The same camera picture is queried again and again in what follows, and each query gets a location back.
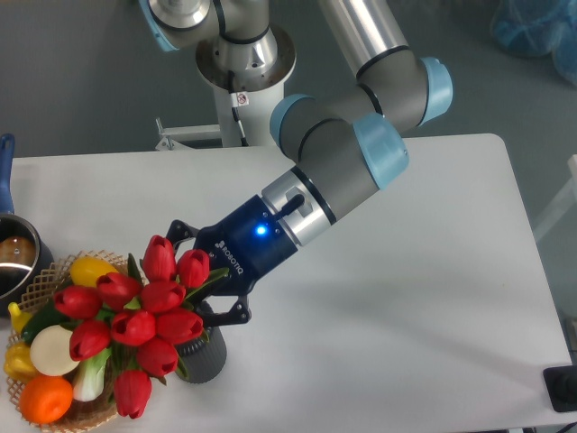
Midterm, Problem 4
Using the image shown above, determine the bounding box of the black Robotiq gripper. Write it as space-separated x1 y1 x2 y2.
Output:
166 196 298 327

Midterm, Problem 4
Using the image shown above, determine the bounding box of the red tulip bouquet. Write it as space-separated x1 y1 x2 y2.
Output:
53 234 231 419

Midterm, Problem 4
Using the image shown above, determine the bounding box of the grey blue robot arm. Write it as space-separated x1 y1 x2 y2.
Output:
141 1 453 327

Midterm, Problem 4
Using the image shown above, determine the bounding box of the dark grey ribbed vase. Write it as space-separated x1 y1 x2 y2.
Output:
176 301 227 384

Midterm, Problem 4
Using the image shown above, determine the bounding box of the yellow squash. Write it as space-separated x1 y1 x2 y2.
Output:
69 256 117 288

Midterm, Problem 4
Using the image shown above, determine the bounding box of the green bok choy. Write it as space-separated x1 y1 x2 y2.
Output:
73 348 111 402

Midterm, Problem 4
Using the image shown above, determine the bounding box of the dark green cucumber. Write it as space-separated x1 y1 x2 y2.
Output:
21 298 69 345

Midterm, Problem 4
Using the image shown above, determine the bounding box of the white round radish slice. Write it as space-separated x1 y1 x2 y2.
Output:
30 325 80 376

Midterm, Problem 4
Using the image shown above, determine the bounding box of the woven wicker basket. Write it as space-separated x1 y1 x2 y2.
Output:
6 251 143 432

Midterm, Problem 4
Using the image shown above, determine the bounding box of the small yellow banana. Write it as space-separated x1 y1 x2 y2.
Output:
8 302 32 334

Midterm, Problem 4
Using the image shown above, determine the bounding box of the orange fruit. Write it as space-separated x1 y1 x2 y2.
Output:
19 376 73 424

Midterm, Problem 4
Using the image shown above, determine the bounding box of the yellow bell pepper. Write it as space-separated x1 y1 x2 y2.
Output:
4 342 39 382

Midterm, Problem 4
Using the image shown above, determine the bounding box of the black device at edge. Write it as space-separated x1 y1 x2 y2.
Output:
543 365 576 413

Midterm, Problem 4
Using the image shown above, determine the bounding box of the blue plastic bag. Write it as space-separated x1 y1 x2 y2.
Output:
490 1 576 85

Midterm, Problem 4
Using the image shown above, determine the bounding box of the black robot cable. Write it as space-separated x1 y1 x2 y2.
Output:
227 69 250 148

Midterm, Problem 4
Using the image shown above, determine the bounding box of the blue handled saucepan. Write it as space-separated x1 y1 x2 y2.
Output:
1 134 53 318

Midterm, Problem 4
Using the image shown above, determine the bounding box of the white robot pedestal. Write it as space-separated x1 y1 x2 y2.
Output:
154 24 298 152

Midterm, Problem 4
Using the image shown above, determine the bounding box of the white furniture frame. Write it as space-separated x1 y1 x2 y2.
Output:
533 154 576 243

